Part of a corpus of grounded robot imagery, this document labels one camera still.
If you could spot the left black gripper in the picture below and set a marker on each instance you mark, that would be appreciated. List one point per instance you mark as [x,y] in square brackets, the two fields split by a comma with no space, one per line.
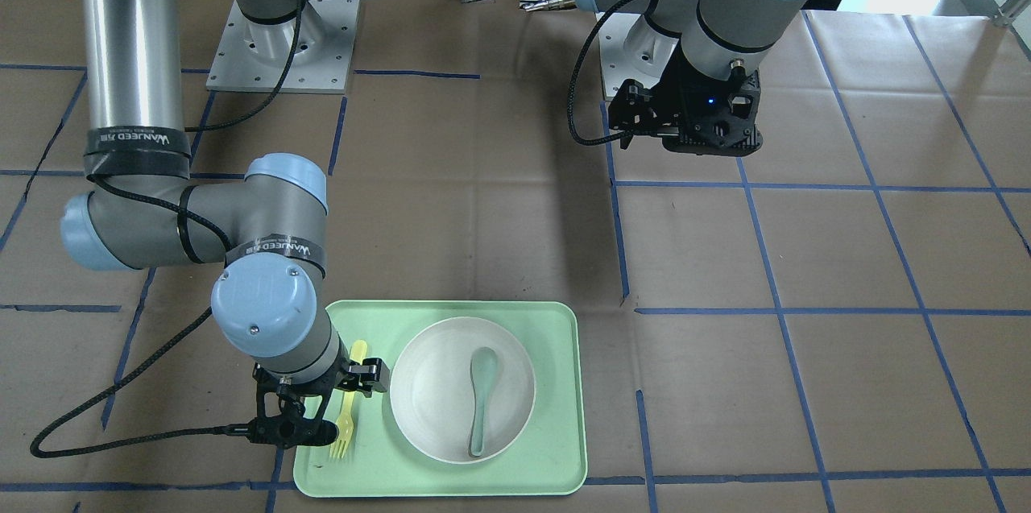
[679,97]

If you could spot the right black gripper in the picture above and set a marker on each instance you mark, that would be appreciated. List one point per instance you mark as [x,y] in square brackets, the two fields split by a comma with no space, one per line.
[371,376]

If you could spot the yellow plastic fork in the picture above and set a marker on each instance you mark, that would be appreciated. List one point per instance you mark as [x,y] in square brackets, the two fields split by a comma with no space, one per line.
[345,419]

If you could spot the white round plate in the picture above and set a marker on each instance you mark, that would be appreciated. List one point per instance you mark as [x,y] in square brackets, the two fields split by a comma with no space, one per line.
[431,394]

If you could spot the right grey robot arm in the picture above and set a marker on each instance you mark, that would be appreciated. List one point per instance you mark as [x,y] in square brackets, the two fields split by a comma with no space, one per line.
[148,209]

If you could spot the light green tray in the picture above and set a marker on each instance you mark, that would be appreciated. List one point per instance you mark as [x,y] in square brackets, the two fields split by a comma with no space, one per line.
[549,458]

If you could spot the grey-green spoon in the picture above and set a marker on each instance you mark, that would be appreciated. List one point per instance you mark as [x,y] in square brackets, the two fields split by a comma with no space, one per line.
[484,370]

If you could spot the brown paper table cover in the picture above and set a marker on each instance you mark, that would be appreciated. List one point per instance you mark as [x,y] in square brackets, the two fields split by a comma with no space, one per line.
[839,322]

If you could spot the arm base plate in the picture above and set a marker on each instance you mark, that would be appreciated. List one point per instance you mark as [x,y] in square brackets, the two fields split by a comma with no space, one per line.
[632,47]
[250,56]

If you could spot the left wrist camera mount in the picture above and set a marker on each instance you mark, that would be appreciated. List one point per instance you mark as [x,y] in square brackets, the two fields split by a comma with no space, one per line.
[707,116]

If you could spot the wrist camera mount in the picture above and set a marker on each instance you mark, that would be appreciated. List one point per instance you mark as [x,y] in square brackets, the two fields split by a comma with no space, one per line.
[289,414]
[707,116]

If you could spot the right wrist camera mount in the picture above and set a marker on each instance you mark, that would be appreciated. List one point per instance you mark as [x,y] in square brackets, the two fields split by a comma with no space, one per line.
[289,414]

